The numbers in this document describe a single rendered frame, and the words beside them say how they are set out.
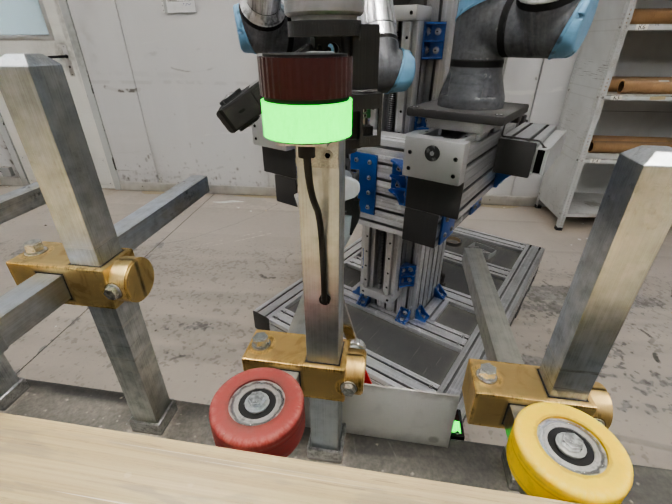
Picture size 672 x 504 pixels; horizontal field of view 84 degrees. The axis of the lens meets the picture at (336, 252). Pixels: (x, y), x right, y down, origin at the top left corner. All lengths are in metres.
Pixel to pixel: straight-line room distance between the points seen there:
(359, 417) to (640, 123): 3.24
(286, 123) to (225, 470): 0.25
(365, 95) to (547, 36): 0.56
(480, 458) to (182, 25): 3.17
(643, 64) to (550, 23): 2.58
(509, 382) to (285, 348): 0.24
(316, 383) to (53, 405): 0.43
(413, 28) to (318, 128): 0.91
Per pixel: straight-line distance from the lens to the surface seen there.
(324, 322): 0.38
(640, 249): 0.37
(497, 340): 0.52
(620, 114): 3.47
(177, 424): 0.63
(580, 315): 0.40
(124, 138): 3.74
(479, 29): 0.95
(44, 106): 0.41
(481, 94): 0.96
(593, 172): 3.52
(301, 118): 0.24
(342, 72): 0.25
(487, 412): 0.46
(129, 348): 0.52
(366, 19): 0.79
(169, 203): 0.63
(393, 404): 0.52
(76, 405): 0.72
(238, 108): 0.40
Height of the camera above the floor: 1.17
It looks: 29 degrees down
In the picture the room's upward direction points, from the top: straight up
